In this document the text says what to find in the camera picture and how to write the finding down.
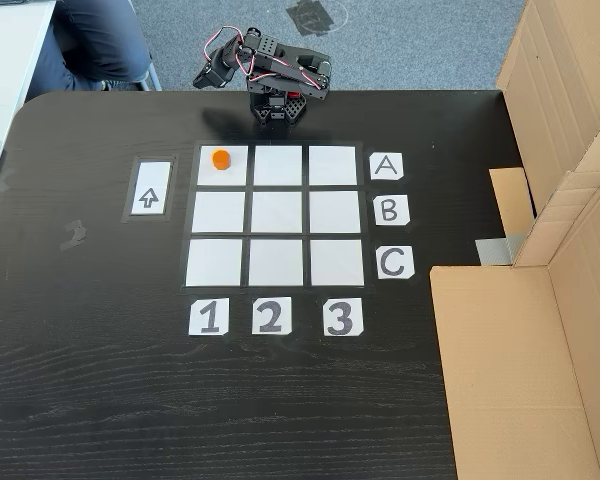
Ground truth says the white three-by-three grid sheet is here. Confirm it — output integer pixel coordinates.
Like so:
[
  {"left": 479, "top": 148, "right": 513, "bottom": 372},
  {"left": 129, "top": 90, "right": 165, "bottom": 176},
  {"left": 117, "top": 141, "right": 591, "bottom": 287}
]
[{"left": 179, "top": 141, "right": 379, "bottom": 296}]

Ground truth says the grey metal leg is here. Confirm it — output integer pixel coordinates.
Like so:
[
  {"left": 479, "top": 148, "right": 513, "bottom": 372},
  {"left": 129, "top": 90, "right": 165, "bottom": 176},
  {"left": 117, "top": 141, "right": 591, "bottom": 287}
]
[{"left": 138, "top": 53, "right": 163, "bottom": 93}]

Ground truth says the black tape patch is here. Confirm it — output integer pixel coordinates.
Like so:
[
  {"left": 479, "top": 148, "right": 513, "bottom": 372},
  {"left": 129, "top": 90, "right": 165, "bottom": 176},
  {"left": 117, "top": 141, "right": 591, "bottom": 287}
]
[{"left": 285, "top": 0, "right": 339, "bottom": 38}]

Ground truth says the white arrow paper sheet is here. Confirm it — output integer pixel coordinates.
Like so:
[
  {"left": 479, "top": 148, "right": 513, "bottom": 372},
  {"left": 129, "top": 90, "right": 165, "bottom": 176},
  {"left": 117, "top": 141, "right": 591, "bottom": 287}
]
[{"left": 128, "top": 159, "right": 174, "bottom": 217}]

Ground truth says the person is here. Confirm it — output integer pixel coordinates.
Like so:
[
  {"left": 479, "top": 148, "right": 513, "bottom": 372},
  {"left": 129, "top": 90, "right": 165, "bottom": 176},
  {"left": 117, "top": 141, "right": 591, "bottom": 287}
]
[{"left": 27, "top": 0, "right": 154, "bottom": 94}]

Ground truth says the paper sheet letter A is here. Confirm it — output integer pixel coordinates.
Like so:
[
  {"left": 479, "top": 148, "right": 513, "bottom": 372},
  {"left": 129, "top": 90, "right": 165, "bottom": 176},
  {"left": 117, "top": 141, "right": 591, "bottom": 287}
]
[{"left": 369, "top": 152, "right": 405, "bottom": 182}]

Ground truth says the white desk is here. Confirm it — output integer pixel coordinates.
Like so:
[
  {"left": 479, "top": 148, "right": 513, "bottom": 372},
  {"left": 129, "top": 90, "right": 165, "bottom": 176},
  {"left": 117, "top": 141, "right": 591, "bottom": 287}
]
[{"left": 0, "top": 0, "right": 56, "bottom": 217}]

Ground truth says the clear tape scrap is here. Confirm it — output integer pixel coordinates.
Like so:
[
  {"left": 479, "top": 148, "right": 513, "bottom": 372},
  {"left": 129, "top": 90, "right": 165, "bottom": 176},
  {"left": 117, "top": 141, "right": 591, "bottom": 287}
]
[{"left": 59, "top": 219, "right": 89, "bottom": 254}]

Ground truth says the paper sheet letter B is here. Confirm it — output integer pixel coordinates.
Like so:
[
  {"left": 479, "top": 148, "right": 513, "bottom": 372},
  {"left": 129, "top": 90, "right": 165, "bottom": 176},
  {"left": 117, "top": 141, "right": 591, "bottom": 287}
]
[{"left": 373, "top": 195, "right": 411, "bottom": 227}]

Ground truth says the paper sheet number 1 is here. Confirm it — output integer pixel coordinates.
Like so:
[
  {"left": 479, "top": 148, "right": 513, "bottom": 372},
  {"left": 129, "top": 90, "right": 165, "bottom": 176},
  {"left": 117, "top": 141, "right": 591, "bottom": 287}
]
[{"left": 188, "top": 298, "right": 230, "bottom": 337}]

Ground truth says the paper sheet number 2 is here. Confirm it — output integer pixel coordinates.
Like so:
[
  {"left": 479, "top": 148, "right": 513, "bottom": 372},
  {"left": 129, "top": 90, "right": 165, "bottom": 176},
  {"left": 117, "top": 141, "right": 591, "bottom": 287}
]
[{"left": 251, "top": 296, "right": 293, "bottom": 336}]

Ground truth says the paper sheet letter C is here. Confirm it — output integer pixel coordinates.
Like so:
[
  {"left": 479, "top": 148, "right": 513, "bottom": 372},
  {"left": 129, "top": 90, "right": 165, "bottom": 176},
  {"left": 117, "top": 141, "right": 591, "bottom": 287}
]
[{"left": 376, "top": 246, "right": 415, "bottom": 281}]

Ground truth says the paper sheet number 3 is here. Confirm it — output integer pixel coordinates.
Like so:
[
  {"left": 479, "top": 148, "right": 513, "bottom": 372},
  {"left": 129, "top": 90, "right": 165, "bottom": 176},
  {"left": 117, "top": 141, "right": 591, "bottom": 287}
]
[{"left": 322, "top": 298, "right": 365, "bottom": 337}]

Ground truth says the large brown cardboard screen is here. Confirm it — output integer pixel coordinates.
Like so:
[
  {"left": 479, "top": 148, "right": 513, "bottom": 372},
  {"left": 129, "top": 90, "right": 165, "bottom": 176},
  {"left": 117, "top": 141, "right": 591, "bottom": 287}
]
[{"left": 429, "top": 0, "right": 600, "bottom": 480}]

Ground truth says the red and white servo cable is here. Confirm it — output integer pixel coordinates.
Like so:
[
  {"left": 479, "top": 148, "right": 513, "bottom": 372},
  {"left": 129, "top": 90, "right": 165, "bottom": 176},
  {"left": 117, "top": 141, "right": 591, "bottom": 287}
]
[{"left": 202, "top": 25, "right": 257, "bottom": 77}]

